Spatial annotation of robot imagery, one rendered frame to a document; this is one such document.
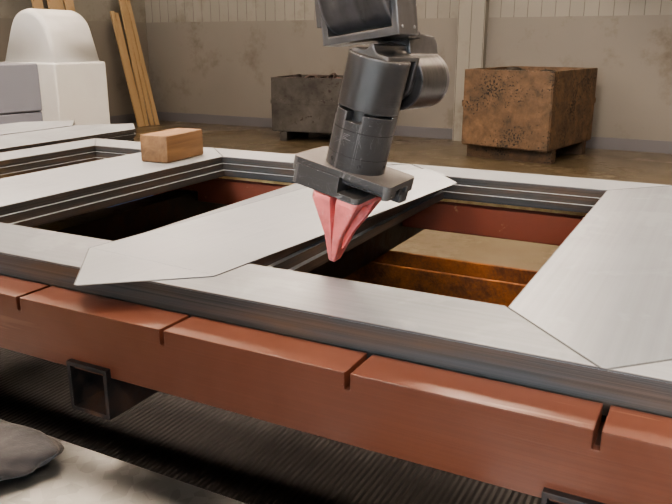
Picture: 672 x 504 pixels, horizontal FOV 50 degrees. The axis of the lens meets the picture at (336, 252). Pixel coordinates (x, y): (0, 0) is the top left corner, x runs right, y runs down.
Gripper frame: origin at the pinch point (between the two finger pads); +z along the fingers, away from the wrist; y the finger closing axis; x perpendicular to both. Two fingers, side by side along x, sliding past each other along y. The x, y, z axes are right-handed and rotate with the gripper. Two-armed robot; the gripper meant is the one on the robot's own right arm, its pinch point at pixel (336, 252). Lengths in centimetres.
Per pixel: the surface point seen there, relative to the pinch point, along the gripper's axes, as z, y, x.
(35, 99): 86, 300, -230
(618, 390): -4.1, -28.4, 12.9
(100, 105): 130, 399, -384
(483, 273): 14.7, -5.7, -46.5
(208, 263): 3.8, 10.8, 5.9
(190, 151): 14, 55, -48
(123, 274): 4.9, 15.7, 12.6
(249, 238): 4.4, 12.6, -4.2
